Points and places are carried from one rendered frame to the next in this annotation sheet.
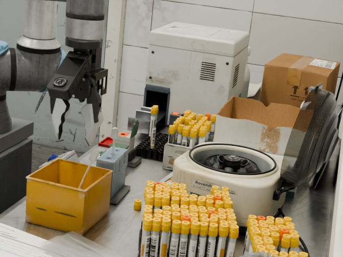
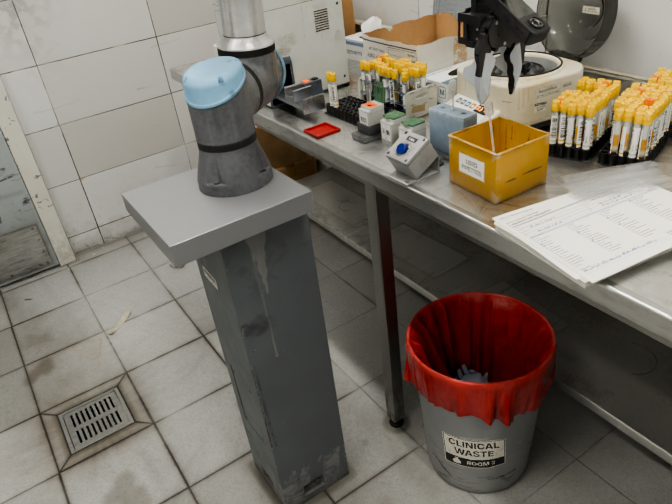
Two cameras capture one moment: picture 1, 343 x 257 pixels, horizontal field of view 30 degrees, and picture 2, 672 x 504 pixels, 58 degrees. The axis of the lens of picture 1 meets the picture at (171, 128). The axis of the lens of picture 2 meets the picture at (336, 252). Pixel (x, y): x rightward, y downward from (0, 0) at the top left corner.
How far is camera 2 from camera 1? 1.36 m
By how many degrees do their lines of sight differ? 43
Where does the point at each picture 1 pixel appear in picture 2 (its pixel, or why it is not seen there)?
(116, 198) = not seen: hidden behind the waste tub
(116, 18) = not seen: outside the picture
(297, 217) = not seen: hidden behind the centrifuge
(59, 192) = (528, 150)
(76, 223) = (542, 172)
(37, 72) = (273, 77)
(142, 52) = (31, 74)
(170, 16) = (45, 14)
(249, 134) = (445, 52)
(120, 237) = (556, 166)
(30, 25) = (248, 19)
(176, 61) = (289, 22)
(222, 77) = (335, 20)
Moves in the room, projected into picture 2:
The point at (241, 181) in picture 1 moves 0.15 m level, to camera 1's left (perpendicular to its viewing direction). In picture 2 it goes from (571, 70) to (539, 91)
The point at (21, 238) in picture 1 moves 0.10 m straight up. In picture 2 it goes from (552, 207) to (556, 154)
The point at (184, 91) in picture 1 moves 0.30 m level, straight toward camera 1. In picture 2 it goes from (304, 52) to (388, 63)
